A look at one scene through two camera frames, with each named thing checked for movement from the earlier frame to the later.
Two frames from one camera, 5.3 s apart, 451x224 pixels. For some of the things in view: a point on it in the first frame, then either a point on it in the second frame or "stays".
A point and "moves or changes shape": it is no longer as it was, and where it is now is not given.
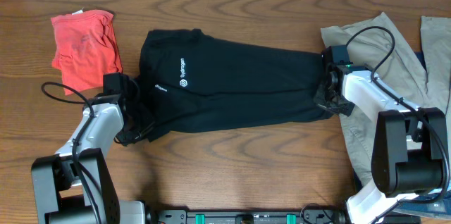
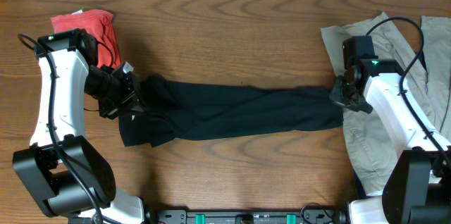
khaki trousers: x=378 y=49 stays
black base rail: x=247 y=217 stays
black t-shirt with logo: x=194 y=82 moves or changes shape
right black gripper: x=325 y=94 → x=342 y=94
